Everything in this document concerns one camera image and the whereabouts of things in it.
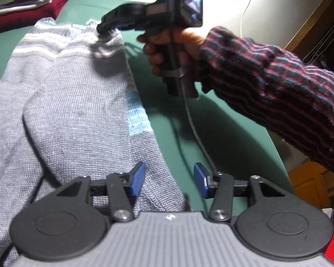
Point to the person's right forearm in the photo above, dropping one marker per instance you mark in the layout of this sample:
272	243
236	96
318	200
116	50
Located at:
267	83

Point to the wooden cabinet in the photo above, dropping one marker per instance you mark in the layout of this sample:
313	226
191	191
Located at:
309	183

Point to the pale lavender folded garment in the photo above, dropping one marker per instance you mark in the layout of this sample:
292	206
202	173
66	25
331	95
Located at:
16	7

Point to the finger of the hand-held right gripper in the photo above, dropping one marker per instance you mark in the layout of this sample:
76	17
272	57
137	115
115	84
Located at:
119	15

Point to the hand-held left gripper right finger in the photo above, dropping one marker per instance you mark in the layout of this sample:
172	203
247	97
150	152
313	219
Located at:
200	178

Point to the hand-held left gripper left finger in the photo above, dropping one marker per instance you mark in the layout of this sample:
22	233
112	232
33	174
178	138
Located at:
136	178

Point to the grey blue knit sweater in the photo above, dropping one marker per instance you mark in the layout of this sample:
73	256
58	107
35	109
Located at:
72	103

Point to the wooden door frame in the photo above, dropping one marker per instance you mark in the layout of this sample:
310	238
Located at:
317	14

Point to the person's right hand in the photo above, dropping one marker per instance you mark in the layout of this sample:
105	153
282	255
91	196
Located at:
156	52

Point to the dark red folded sweater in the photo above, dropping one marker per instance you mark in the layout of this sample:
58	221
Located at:
22	22

